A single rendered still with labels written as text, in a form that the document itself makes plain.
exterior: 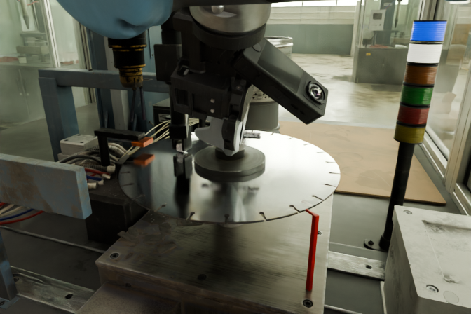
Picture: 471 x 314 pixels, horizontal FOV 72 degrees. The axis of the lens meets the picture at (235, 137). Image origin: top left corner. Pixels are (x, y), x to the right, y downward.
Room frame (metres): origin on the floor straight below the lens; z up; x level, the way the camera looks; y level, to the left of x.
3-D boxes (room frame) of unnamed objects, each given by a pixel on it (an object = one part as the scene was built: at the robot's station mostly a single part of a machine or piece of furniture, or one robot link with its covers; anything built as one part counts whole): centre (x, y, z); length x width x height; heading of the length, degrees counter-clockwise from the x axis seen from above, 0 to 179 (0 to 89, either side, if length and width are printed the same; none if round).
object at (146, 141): (0.53, 0.19, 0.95); 0.10 x 0.03 x 0.07; 72
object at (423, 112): (0.52, -0.29, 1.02); 0.05 x 0.04 x 0.03; 162
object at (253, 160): (0.47, 0.01, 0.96); 0.11 x 0.11 x 0.03
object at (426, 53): (0.52, -0.29, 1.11); 0.05 x 0.04 x 0.03; 162
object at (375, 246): (0.52, -0.29, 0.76); 0.09 x 0.03 x 0.03; 72
